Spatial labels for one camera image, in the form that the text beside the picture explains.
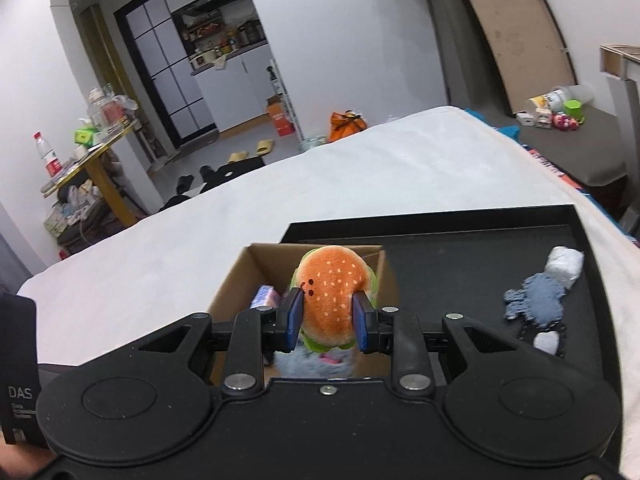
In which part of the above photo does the black glass panel door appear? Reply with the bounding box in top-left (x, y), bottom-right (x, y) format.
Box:
top-left (114, 0), bottom-right (219, 149)

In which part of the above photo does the grey plush toy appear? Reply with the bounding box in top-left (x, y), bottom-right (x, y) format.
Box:
top-left (272, 347), bottom-right (359, 380)

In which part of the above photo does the white narrow rack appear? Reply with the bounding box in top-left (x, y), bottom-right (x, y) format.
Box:
top-left (267, 60), bottom-right (306, 144)

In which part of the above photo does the dark grey padded bench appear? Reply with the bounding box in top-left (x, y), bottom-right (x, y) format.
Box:
top-left (422, 0), bottom-right (629, 189)

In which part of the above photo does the orange cardboard box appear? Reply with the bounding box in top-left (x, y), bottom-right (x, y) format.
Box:
top-left (266, 95), bottom-right (296, 137)

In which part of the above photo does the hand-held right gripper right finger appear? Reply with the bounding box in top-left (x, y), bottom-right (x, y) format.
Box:
top-left (352, 292), bottom-right (522, 397)

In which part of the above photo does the brown cardboard box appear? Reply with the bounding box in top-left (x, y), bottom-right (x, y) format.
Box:
top-left (206, 242), bottom-right (401, 387)

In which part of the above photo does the white kitchen base cabinet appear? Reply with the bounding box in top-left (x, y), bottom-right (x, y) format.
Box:
top-left (190, 42), bottom-right (282, 134)

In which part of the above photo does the burger plush toy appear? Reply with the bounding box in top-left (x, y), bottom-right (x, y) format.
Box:
top-left (291, 244), bottom-right (377, 354)

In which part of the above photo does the black backpack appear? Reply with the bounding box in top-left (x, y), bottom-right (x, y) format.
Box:
top-left (200, 157), bottom-right (265, 194)

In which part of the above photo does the brown board with black frame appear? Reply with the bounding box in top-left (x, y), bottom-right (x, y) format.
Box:
top-left (455, 0), bottom-right (579, 116)

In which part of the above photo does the upright bottle with red label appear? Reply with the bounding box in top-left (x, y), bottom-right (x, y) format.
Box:
top-left (33, 131), bottom-right (62, 179)

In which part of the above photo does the yellow side table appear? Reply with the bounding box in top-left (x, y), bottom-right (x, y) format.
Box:
top-left (42, 120), bottom-right (147, 229)

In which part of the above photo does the orange bag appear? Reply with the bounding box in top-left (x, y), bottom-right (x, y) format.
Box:
top-left (328, 110), bottom-right (369, 144)

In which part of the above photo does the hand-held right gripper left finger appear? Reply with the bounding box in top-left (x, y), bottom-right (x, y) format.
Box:
top-left (135, 287), bottom-right (306, 397)

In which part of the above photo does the black plastic tray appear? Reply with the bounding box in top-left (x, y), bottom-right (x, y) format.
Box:
top-left (277, 203), bottom-right (622, 397)

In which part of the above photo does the grey blue fuzzy toy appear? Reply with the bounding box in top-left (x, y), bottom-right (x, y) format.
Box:
top-left (502, 272), bottom-right (567, 332)

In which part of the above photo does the white and yellow canister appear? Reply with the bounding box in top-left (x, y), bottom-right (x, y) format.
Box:
top-left (527, 91), bottom-right (569, 114)

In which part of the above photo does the white crumpled plastic bag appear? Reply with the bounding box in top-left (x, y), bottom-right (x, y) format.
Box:
top-left (543, 246), bottom-right (585, 289)

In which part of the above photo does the purple tissue pack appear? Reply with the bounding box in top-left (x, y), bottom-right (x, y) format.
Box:
top-left (249, 284), bottom-right (281, 310)

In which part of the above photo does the person's left forearm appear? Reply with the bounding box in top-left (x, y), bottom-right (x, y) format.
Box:
top-left (0, 441), bottom-right (57, 480)

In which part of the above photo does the clear glass jar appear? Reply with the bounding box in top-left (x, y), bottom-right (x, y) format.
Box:
top-left (87, 87), bottom-right (119, 129)

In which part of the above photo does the white desk with black mat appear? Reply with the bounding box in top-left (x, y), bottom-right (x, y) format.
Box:
top-left (598, 43), bottom-right (640, 128)

